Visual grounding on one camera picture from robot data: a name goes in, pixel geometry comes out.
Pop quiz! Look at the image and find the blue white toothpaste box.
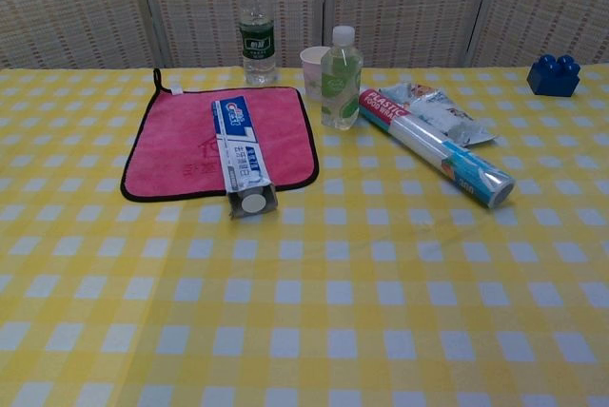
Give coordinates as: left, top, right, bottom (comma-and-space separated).
210, 95, 280, 221

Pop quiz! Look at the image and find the white toothpaste tube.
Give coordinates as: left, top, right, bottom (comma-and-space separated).
241, 193, 266, 215

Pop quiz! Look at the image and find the short bottle light green label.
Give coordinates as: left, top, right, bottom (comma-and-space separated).
320, 25, 365, 131

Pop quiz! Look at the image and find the white paper cup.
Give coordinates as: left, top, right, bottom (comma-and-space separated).
299, 46, 333, 104

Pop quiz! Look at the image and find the yellow white checked tablecloth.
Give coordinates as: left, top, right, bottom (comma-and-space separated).
0, 64, 609, 407

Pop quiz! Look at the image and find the pink towel with black trim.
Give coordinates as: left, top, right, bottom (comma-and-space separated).
119, 68, 320, 204

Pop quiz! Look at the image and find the tall bottle dark green label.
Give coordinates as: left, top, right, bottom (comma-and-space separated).
237, 0, 280, 87

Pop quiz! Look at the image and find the white blue snack bag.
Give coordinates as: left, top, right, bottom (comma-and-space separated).
380, 82, 496, 147

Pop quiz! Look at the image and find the beige woven folding screen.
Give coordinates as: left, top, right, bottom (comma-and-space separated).
0, 0, 609, 69

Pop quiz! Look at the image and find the blue toy building block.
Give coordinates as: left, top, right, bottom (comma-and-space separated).
525, 53, 581, 97

